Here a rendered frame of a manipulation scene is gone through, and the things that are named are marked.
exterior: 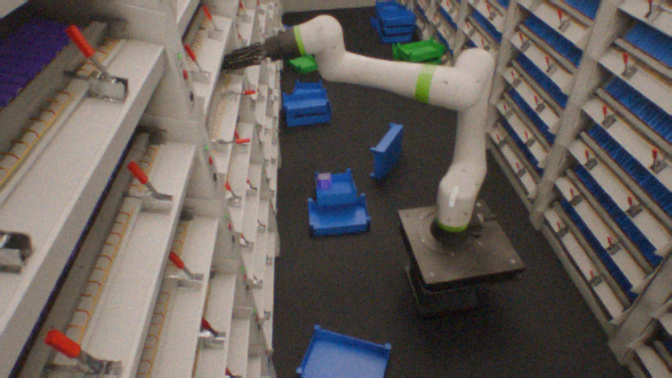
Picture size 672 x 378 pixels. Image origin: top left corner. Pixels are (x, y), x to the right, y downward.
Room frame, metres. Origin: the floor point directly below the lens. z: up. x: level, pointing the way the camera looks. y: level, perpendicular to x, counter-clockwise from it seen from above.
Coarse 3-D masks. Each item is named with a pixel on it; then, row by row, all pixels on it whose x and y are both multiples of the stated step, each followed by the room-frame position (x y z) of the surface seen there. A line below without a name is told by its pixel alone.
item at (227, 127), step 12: (228, 72) 1.36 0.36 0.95; (240, 72) 1.37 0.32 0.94; (228, 84) 1.28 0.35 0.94; (240, 84) 1.30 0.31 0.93; (228, 108) 1.13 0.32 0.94; (228, 120) 1.07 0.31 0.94; (216, 132) 1.00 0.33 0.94; (228, 132) 1.01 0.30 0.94; (216, 156) 0.89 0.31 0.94; (228, 156) 0.90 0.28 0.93
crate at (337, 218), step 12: (312, 204) 1.68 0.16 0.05; (336, 204) 1.70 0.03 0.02; (348, 204) 1.70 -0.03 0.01; (360, 204) 1.70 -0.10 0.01; (312, 216) 1.63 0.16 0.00; (324, 216) 1.63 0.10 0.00; (336, 216) 1.62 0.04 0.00; (348, 216) 1.62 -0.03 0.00; (360, 216) 1.61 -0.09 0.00; (312, 228) 1.49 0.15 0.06; (324, 228) 1.49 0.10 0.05; (336, 228) 1.50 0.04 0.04; (348, 228) 1.50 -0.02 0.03; (360, 228) 1.51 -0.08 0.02
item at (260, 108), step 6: (264, 78) 2.07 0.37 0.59; (258, 84) 2.05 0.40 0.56; (264, 84) 2.06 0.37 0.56; (258, 90) 1.88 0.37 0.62; (264, 90) 2.00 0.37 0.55; (258, 96) 1.88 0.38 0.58; (264, 96) 1.90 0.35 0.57; (258, 102) 1.86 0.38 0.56; (264, 102) 1.88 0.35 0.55; (258, 108) 1.81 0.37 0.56; (264, 108) 1.82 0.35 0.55; (258, 114) 1.75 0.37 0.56; (264, 114) 1.76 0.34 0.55; (258, 120) 1.70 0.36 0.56; (264, 120) 1.71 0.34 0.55; (258, 126) 1.61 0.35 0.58
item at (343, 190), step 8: (336, 176) 1.91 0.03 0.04; (344, 176) 1.91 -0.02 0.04; (336, 184) 1.87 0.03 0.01; (344, 184) 1.86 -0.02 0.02; (352, 184) 1.79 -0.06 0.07; (320, 192) 1.63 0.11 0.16; (328, 192) 1.76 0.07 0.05; (336, 192) 1.76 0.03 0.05; (344, 192) 1.75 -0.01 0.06; (352, 192) 1.64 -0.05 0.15; (320, 200) 1.62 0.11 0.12; (328, 200) 1.62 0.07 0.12; (336, 200) 1.62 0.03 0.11; (344, 200) 1.62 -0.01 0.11; (352, 200) 1.63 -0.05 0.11
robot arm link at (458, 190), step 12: (456, 168) 1.22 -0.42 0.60; (468, 168) 1.21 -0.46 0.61; (444, 180) 1.16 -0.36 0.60; (456, 180) 1.14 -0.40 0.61; (468, 180) 1.15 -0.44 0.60; (480, 180) 1.19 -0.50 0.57; (444, 192) 1.11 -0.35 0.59; (456, 192) 1.09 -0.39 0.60; (468, 192) 1.09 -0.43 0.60; (444, 204) 1.10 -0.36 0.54; (456, 204) 1.08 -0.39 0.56; (468, 204) 1.08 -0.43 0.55; (444, 216) 1.09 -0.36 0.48; (456, 216) 1.08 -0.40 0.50; (468, 216) 1.09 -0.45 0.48; (444, 228) 1.10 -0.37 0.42; (456, 228) 1.08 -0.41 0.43
